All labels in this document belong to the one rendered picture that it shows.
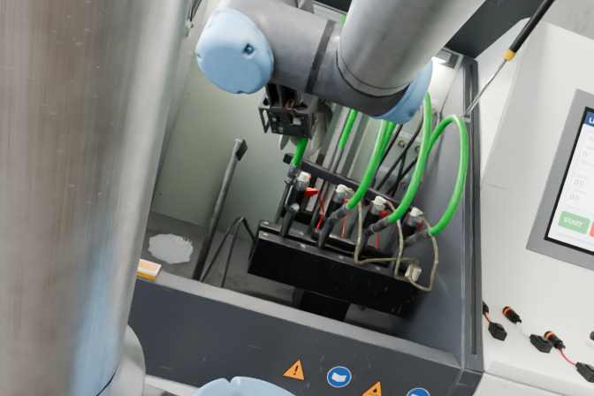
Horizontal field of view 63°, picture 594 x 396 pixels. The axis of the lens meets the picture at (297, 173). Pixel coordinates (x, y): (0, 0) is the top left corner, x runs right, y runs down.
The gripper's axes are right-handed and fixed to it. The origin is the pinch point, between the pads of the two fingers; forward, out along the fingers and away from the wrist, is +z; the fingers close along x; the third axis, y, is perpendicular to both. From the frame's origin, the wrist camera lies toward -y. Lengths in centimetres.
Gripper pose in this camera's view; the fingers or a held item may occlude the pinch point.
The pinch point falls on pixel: (308, 140)
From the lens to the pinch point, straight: 78.8
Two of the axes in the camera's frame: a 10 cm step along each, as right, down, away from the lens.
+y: -2.9, 7.8, -5.6
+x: 9.5, 1.6, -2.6
